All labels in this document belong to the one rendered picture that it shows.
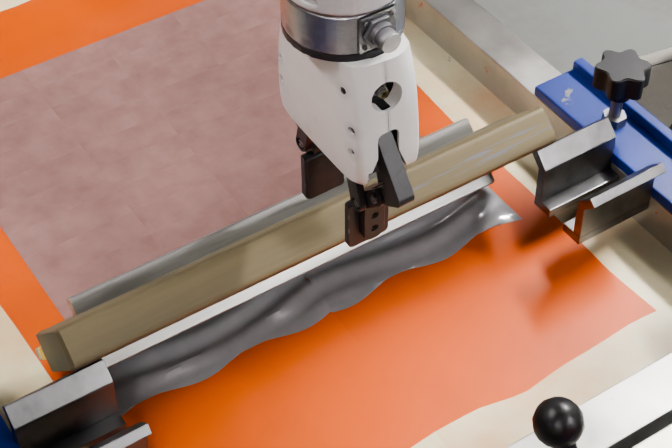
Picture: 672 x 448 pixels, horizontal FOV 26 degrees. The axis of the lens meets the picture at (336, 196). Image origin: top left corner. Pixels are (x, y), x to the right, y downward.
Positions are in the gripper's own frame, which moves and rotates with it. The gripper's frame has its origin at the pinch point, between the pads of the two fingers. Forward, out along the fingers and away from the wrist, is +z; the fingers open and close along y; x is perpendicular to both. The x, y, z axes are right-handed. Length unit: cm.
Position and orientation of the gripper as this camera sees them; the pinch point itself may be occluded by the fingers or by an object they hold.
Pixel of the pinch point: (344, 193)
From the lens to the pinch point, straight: 98.7
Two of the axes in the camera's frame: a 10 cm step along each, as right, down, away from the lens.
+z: 0.1, 6.9, 7.2
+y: -5.5, -6.0, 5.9
